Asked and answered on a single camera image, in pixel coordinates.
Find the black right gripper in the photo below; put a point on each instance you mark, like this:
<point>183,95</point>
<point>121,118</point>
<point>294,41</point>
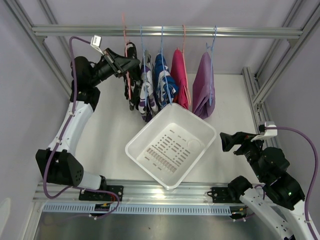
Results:
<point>228,140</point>

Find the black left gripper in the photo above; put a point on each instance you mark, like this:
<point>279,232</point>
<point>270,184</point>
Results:
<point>119,64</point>

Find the black white patterned trousers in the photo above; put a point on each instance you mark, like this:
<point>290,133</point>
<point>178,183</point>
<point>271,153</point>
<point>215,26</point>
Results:
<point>132,92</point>

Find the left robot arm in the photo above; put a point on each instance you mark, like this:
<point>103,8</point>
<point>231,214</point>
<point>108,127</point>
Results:
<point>57,163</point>

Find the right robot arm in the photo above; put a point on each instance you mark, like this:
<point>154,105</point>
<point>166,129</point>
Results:
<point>270,167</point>

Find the purple camouflage trousers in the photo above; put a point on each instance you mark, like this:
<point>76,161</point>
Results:
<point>154,106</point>

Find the lilac purple trousers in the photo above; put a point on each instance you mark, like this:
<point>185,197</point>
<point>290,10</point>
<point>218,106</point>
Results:
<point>203,89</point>

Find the blue white patterned trousers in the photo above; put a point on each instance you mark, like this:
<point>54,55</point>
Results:
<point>160,84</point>

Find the magenta trousers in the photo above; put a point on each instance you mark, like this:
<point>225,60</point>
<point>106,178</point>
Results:
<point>179,74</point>

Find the white plastic basket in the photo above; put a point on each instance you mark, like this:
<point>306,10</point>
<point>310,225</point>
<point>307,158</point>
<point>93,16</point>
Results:
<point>170,145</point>

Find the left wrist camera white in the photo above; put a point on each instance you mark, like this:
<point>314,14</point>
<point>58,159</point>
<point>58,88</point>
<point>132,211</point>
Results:
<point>95,43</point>

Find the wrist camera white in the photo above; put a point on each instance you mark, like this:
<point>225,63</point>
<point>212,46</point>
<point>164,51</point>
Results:
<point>267,131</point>
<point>95,43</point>

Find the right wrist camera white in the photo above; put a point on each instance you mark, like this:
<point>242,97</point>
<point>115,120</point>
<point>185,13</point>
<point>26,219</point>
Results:
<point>267,131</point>

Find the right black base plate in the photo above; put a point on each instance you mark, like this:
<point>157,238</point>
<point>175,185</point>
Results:
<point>219,195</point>

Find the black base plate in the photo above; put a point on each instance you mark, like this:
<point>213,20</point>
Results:
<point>102,196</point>
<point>219,195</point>

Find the aluminium hanging rail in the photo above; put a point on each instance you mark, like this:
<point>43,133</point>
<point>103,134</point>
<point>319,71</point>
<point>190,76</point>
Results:
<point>59,30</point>

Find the front aluminium rail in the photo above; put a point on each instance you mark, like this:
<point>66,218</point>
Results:
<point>139,192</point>

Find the left aluminium frame post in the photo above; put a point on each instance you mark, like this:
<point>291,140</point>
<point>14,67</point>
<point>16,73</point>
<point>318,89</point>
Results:
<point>23,20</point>

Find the aluminium frame post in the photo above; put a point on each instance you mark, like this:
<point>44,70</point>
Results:
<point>278,59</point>
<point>23,20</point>

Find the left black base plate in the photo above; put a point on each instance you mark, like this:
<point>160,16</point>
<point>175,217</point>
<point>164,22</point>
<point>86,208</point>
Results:
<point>102,196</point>

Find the right aluminium frame post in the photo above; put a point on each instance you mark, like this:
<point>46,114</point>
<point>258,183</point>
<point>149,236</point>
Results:
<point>278,59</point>

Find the slotted cable duct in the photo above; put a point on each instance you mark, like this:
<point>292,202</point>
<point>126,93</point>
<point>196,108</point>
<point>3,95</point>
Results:
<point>142,209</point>

